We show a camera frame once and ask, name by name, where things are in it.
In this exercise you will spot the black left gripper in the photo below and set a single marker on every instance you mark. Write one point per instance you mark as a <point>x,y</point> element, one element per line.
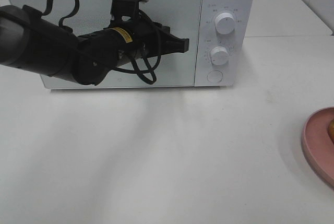
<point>153,39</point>

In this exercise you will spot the white timer knob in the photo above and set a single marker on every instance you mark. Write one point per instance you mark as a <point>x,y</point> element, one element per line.
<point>219,55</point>

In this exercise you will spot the round white door-release button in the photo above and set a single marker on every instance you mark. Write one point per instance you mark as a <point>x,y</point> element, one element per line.
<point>215,76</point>

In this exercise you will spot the white microwave door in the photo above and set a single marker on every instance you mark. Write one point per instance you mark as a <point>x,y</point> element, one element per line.
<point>182,16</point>

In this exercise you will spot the pink round plate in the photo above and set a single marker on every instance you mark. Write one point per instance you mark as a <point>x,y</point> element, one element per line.
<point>317,144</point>

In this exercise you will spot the burger with sesame bun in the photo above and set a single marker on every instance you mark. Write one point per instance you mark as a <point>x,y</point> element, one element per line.
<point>331,130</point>

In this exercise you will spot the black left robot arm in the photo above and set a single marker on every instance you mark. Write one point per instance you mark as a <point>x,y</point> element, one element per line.
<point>30,43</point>

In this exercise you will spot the upper white power knob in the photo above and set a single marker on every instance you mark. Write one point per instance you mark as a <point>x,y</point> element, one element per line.
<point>224,23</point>

